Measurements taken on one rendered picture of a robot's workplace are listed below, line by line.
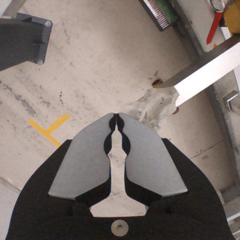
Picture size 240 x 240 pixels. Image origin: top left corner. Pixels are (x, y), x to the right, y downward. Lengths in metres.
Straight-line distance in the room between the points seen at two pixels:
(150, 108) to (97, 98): 0.96
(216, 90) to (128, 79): 0.75
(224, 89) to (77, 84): 0.95
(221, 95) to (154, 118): 0.31
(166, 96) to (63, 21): 0.98
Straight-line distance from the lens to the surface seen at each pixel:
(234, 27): 0.26
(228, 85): 0.46
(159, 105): 0.19
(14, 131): 1.66
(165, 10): 0.35
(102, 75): 1.07
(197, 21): 0.33
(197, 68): 0.21
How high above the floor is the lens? 1.03
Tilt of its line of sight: 58 degrees down
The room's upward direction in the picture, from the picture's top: 178 degrees clockwise
